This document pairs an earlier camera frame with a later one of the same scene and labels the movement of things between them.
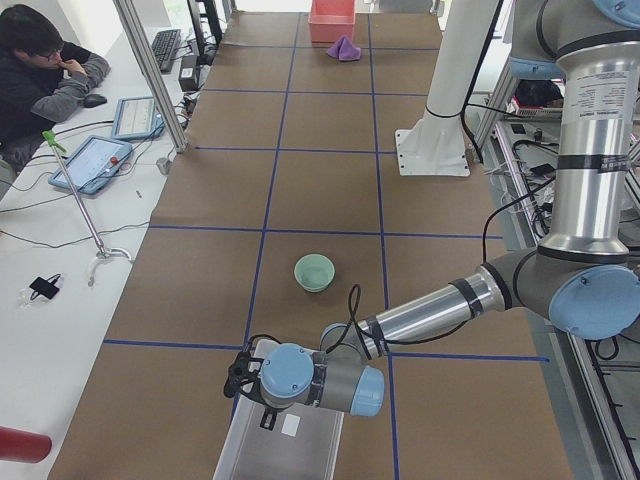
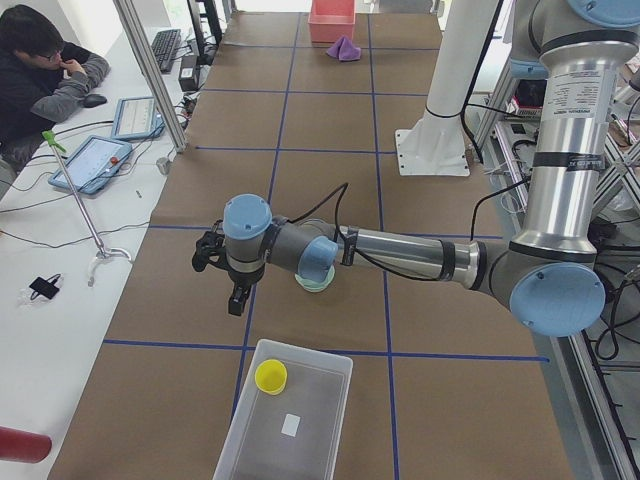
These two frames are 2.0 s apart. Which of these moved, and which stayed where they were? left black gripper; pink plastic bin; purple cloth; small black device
Moved: left black gripper
Stayed: small black device; purple cloth; pink plastic bin
